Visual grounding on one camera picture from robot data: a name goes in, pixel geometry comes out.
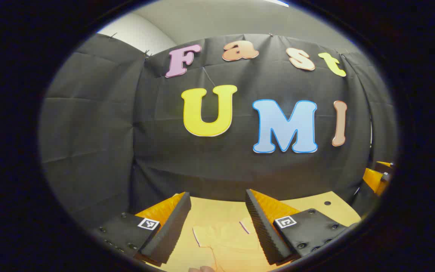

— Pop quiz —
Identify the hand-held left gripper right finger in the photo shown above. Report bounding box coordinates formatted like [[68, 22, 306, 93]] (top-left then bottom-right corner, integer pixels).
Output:
[[245, 189, 360, 266]]

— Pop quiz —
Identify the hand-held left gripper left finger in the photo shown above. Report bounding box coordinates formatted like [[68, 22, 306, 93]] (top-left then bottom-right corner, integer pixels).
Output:
[[91, 192, 192, 267]]

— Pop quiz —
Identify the orange T-shirt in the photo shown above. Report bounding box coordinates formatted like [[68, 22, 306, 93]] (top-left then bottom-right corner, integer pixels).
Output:
[[193, 217, 275, 272]]

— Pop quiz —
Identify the black backdrop cloth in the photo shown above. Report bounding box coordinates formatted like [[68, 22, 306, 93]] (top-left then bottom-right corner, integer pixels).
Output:
[[38, 33, 398, 229]]

